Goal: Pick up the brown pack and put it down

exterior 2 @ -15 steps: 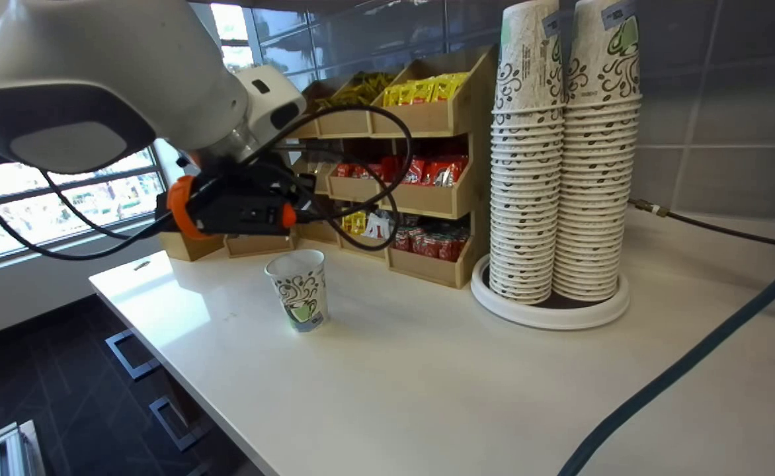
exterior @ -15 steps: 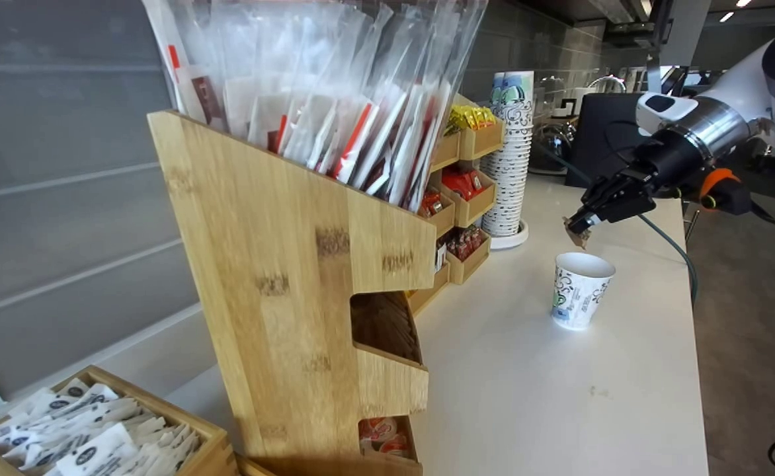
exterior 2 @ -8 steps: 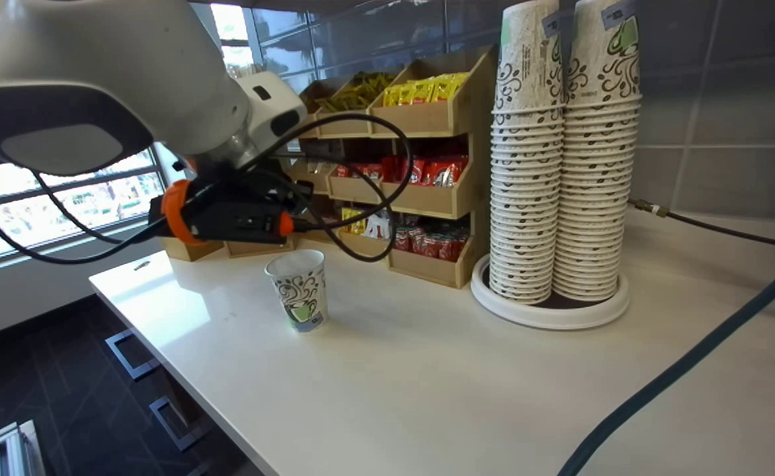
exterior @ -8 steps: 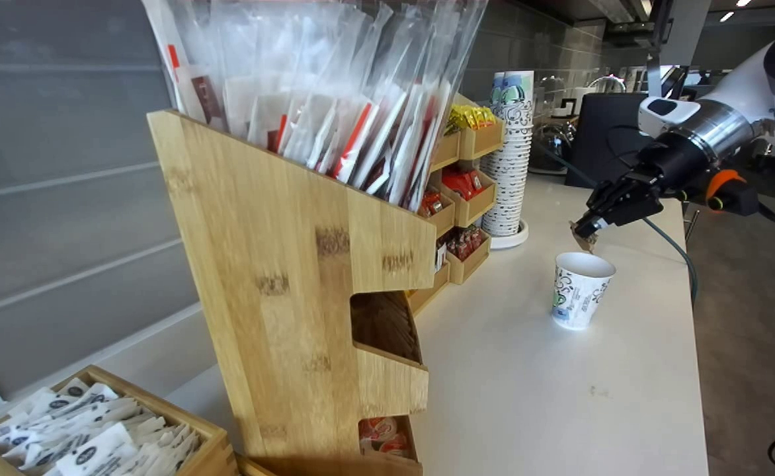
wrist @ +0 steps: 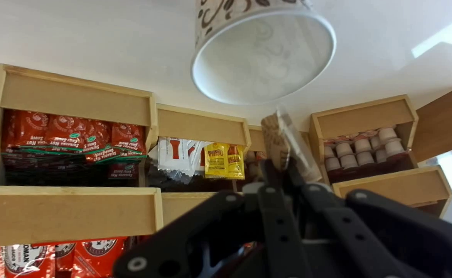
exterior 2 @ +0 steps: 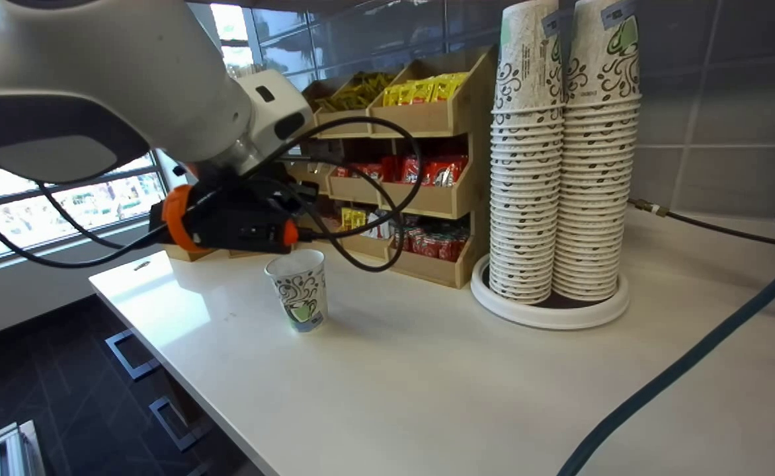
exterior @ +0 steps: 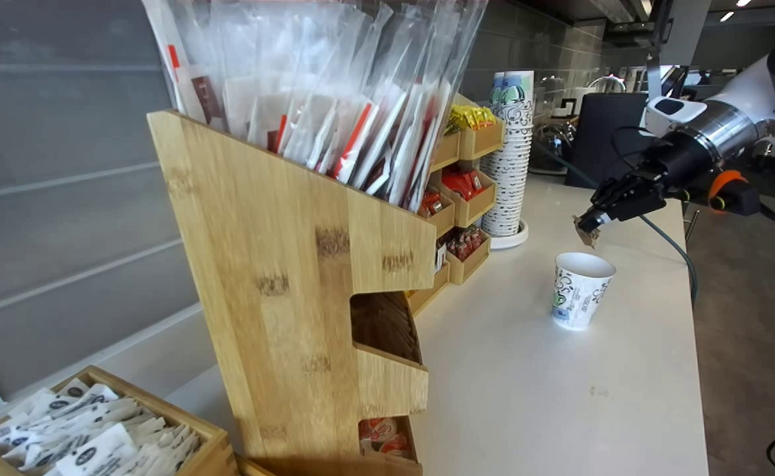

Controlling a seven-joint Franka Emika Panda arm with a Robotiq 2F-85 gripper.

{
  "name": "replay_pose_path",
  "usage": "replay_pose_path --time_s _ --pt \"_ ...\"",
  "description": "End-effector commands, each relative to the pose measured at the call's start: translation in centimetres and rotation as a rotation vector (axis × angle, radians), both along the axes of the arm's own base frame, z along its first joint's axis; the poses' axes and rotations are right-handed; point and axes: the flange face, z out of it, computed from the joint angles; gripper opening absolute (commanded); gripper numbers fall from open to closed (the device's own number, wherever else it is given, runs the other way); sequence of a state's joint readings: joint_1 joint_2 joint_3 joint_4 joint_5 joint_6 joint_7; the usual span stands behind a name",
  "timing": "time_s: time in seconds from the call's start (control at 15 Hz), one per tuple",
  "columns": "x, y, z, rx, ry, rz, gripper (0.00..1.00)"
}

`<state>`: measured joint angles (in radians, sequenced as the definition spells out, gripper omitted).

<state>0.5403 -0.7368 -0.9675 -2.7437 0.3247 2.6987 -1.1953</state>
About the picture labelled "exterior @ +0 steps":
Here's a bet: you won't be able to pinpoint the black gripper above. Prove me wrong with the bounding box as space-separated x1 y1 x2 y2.
575 144 698 232

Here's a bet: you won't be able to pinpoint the black monitor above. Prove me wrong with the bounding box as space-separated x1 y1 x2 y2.
563 91 651 190

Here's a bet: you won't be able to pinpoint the printed paper cup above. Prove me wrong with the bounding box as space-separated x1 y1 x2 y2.
547 251 620 337

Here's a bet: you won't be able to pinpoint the white round cup tray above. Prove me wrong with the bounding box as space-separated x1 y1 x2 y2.
482 219 531 255

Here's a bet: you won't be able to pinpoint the tall stack of paper cups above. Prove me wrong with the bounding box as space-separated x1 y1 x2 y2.
482 70 536 242

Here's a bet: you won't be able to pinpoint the wide wooden tiered organizer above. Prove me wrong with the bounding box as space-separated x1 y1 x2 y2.
404 91 509 317

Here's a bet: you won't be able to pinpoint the red snack packets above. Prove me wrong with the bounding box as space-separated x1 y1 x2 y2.
444 226 493 263
419 165 486 219

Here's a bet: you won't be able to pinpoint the bright yellow packets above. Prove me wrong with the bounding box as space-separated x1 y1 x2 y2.
448 102 499 135

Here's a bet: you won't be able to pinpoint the clear wrapped cutlery packets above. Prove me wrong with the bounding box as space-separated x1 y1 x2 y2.
142 0 493 215

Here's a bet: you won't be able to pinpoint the small red white packets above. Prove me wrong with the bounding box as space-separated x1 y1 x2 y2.
357 416 419 464

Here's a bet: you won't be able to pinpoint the narrow wooden tiered organizer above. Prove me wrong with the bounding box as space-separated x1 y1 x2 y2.
146 107 442 476

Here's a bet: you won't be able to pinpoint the small wooden box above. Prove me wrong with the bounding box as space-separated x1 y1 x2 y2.
0 362 241 476

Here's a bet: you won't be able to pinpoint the white sugar sachets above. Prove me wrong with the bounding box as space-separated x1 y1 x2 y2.
0 379 204 476

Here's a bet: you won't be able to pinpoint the black cable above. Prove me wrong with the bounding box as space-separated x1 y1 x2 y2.
636 210 698 306

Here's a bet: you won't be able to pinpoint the orange cable connector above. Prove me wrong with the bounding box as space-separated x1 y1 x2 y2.
703 166 751 211

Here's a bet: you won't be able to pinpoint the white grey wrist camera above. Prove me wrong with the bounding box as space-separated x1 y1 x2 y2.
642 95 711 140

